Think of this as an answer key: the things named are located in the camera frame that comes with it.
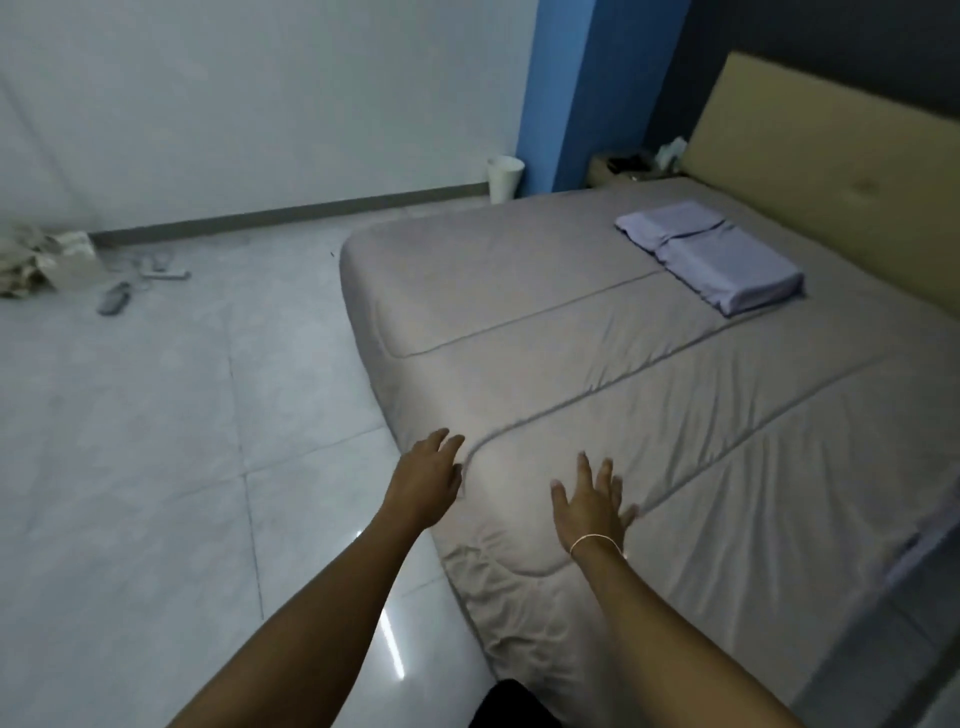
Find person's right hand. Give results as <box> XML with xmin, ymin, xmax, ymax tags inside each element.
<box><xmin>550</xmin><ymin>450</ymin><xmax>640</xmax><ymax>556</ymax></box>

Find person's left hand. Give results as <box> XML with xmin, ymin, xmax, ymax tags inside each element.
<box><xmin>381</xmin><ymin>427</ymin><xmax>468</xmax><ymax>531</ymax></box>

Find person's left forearm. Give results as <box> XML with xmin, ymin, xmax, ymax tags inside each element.
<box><xmin>168</xmin><ymin>506</ymin><xmax>434</xmax><ymax>728</ymax></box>

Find person's right forearm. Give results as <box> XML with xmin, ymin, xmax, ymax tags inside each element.
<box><xmin>570</xmin><ymin>538</ymin><xmax>808</xmax><ymax>728</ymax></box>

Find grey quilted duvet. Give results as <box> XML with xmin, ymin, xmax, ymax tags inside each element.
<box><xmin>339</xmin><ymin>174</ymin><xmax>960</xmax><ymax>715</ymax></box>

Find person's black shorts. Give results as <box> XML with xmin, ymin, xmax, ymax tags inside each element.
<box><xmin>478</xmin><ymin>678</ymin><xmax>565</xmax><ymax>728</ymax></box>

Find lavender pillow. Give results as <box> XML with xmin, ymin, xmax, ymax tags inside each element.
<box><xmin>655</xmin><ymin>224</ymin><xmax>807</xmax><ymax>318</ymax></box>

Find folded lavender cloth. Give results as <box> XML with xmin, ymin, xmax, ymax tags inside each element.
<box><xmin>614</xmin><ymin>199</ymin><xmax>734</xmax><ymax>253</ymax></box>

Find white waste bin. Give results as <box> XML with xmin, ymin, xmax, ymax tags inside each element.
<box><xmin>486</xmin><ymin>154</ymin><xmax>525</xmax><ymax>204</ymax></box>

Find beige bedside table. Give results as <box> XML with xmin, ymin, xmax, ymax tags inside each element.
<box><xmin>585</xmin><ymin>150</ymin><xmax>693</xmax><ymax>189</ymax></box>

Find grey slipper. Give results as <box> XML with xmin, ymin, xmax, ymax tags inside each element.
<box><xmin>96</xmin><ymin>280</ymin><xmax>133</xmax><ymax>318</ymax></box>

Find beige padded headboard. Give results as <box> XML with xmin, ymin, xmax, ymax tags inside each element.
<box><xmin>681</xmin><ymin>51</ymin><xmax>960</xmax><ymax>321</ymax></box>

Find beige cloth pile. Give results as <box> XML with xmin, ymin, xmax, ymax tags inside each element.
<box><xmin>0</xmin><ymin>223</ymin><xmax>102</xmax><ymax>301</ymax></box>

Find thin pale wrist bracelet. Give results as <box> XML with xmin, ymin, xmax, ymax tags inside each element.
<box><xmin>567</xmin><ymin>533</ymin><xmax>626</xmax><ymax>558</ymax></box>

